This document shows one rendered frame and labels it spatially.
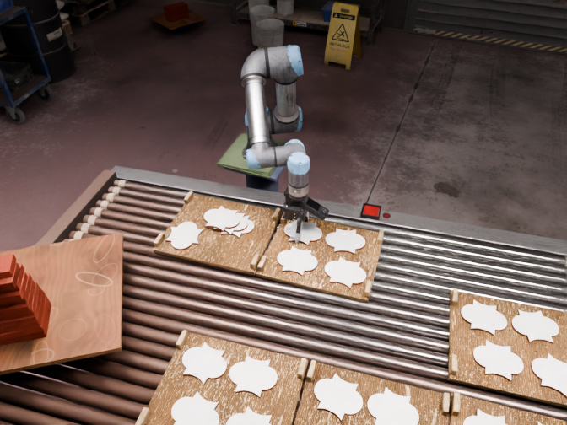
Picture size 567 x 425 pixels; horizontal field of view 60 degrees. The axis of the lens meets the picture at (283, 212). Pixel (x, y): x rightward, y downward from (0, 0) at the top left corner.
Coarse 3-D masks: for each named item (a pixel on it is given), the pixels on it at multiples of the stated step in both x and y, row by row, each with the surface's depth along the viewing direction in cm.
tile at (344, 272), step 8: (328, 264) 180; (336, 264) 180; (344, 264) 180; (352, 264) 180; (328, 272) 177; (336, 272) 177; (344, 272) 177; (352, 272) 177; (360, 272) 177; (336, 280) 174; (344, 280) 174; (352, 280) 174; (360, 280) 174
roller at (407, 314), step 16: (64, 240) 194; (128, 256) 187; (144, 256) 187; (192, 272) 182; (208, 272) 181; (224, 272) 181; (256, 288) 178; (272, 288) 176; (288, 288) 175; (304, 288) 175; (336, 304) 172; (352, 304) 170; (368, 304) 169; (384, 304) 170; (416, 320) 166; (432, 320) 165; (448, 320) 164
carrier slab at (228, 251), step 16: (192, 208) 205; (208, 208) 205; (240, 208) 205; (256, 208) 205; (176, 224) 198; (256, 224) 198; (272, 224) 198; (208, 240) 191; (224, 240) 191; (240, 240) 191; (256, 240) 191; (176, 256) 186; (192, 256) 185; (208, 256) 185; (224, 256) 185; (240, 256) 184
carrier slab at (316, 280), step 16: (320, 224) 198; (336, 224) 198; (272, 240) 191; (288, 240) 191; (320, 240) 191; (368, 240) 191; (272, 256) 184; (320, 256) 184; (336, 256) 184; (352, 256) 184; (368, 256) 184; (256, 272) 178; (272, 272) 178; (288, 272) 178; (304, 272) 178; (320, 272) 178; (368, 272) 178; (320, 288) 173; (336, 288) 173; (352, 288) 173
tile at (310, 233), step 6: (306, 228) 195; (312, 228) 195; (318, 228) 195; (288, 234) 192; (306, 234) 192; (312, 234) 192; (318, 234) 192; (294, 240) 190; (300, 240) 189; (306, 240) 189; (312, 240) 190
